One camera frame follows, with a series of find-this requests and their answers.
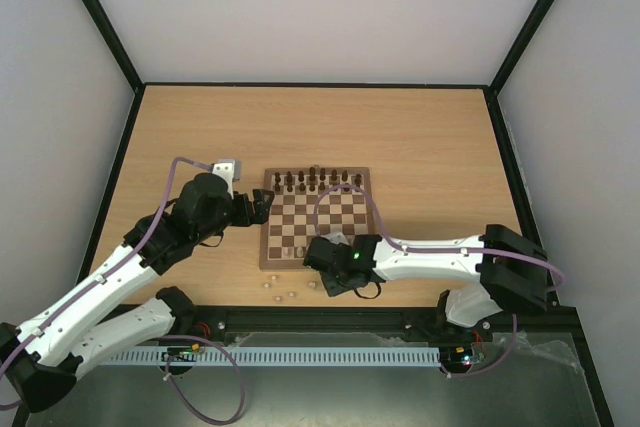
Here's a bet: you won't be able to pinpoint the black frame post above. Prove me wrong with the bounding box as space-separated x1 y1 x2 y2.
489 0 556 97
81 0 144 92

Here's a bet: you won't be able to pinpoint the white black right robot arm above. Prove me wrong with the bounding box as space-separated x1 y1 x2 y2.
303 224 548 339

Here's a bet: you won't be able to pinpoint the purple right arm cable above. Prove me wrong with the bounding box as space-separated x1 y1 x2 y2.
314 184 566 379

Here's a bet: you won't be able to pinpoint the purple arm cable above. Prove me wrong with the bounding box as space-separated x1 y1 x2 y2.
0 156 247 427
314 184 566 379

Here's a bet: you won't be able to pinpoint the black frame post left rear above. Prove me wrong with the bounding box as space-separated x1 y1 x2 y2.
81 0 144 92

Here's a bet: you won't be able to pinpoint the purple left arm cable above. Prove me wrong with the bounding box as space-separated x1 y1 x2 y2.
0 156 247 427

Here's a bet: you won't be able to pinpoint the black frame post right rear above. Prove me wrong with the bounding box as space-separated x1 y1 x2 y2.
489 0 556 97

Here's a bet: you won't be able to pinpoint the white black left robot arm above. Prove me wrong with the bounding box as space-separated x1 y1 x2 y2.
1 164 274 413

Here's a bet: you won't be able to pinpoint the wooden chess board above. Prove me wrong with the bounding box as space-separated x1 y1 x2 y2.
259 165 375 271

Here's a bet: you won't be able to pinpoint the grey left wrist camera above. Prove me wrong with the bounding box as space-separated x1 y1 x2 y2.
211 158 242 184

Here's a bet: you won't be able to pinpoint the light blue cable duct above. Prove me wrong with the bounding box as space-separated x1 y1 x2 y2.
104 346 441 368

